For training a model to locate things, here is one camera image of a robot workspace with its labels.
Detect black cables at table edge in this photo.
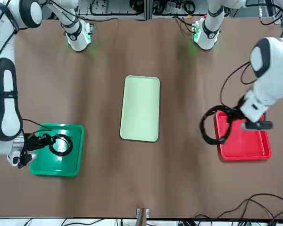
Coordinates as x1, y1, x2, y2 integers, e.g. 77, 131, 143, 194
190, 193, 283, 222

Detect small metal bracket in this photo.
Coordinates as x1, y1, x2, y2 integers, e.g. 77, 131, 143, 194
135, 208, 150, 219

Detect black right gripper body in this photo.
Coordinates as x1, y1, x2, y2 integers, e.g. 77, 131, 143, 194
22, 133, 41, 153

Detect green connector board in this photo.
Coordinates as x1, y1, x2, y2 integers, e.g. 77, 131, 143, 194
191, 22, 201, 36

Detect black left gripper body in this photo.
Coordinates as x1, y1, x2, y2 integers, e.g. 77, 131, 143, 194
227, 96, 248, 123

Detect thin black cable coil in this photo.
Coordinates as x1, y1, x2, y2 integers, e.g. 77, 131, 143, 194
48, 133, 74, 157

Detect red plastic tray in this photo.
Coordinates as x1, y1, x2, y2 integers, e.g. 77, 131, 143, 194
213, 109, 272, 161

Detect aluminium frame post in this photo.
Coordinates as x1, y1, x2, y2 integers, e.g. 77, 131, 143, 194
273, 0, 283, 24

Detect thick braided black cable coil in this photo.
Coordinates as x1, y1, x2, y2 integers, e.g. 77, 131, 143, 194
200, 105, 246, 145

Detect pale green rectangular tray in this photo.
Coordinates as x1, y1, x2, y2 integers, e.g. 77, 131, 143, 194
119, 75, 161, 143

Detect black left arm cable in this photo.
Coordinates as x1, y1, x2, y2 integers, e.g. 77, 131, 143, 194
220, 60, 258, 111

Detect green plastic tray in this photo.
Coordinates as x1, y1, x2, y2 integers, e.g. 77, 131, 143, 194
29, 123, 85, 178

